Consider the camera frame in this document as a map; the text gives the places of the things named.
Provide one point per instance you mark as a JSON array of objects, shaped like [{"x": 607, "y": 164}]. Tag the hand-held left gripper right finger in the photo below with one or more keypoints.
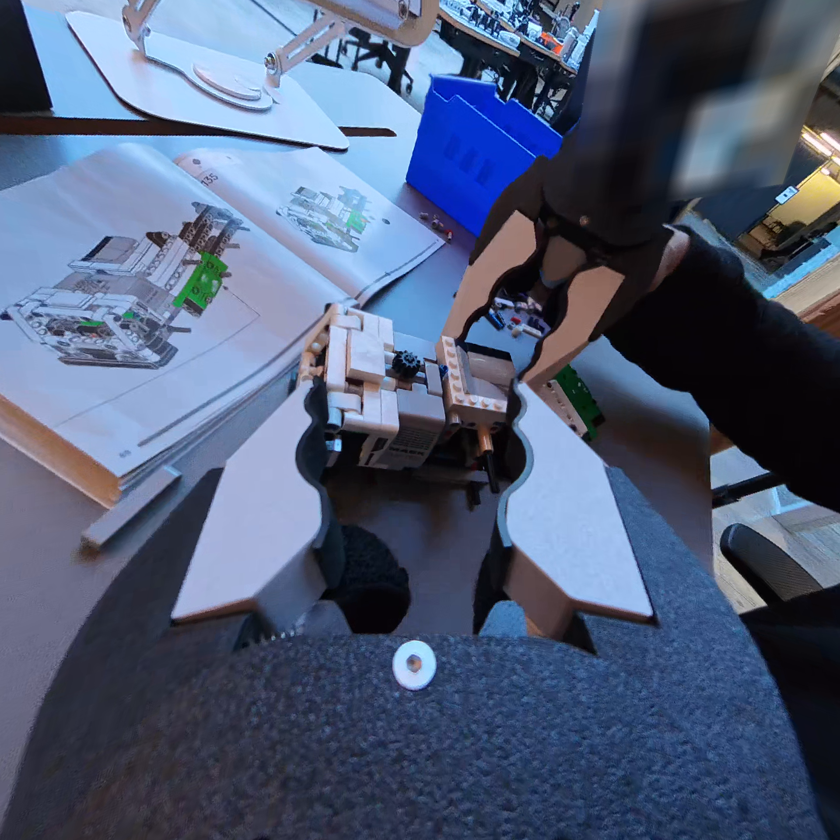
[{"x": 577, "y": 525}]

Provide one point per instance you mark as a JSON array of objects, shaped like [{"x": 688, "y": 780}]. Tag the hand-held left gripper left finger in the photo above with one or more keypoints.
[{"x": 256, "y": 499}]

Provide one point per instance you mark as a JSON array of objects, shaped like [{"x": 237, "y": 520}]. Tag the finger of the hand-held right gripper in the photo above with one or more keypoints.
[
  {"x": 492, "y": 269},
  {"x": 584, "y": 315}
]

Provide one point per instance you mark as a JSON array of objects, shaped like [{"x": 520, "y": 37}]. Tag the white and green lego assembly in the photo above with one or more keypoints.
[{"x": 581, "y": 400}]

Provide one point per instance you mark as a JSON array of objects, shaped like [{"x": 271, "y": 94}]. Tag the white lego truck model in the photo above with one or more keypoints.
[{"x": 374, "y": 394}]

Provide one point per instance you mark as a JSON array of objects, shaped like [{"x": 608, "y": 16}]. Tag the person's right forearm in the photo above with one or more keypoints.
[{"x": 722, "y": 341}]

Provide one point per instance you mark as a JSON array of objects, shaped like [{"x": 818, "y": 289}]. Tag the pile of dark lego pieces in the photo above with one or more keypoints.
[{"x": 518, "y": 321}]

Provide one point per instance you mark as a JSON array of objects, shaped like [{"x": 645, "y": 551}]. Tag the scattered small lego pins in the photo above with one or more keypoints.
[{"x": 438, "y": 223}]

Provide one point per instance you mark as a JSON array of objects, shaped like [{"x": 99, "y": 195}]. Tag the grey flat lego piece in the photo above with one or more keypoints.
[{"x": 131, "y": 508}]

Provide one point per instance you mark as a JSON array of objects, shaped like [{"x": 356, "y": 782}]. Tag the open lego instruction booklet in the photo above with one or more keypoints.
[{"x": 131, "y": 295}]

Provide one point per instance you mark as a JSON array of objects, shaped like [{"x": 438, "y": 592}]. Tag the person's right hand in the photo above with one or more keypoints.
[{"x": 674, "y": 253}]

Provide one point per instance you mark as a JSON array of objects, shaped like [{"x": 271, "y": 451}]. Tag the blue plastic bin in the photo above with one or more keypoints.
[{"x": 472, "y": 151}]

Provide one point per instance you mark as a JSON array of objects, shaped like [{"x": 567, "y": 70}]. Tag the black office chair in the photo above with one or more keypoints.
[
  {"x": 384, "y": 56},
  {"x": 774, "y": 564}
]

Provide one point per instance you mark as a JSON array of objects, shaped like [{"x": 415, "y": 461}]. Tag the cluttered background workbench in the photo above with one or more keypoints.
[{"x": 518, "y": 29}]

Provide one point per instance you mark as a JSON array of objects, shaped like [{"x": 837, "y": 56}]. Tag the white laptop stand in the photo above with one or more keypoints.
[{"x": 216, "y": 98}]

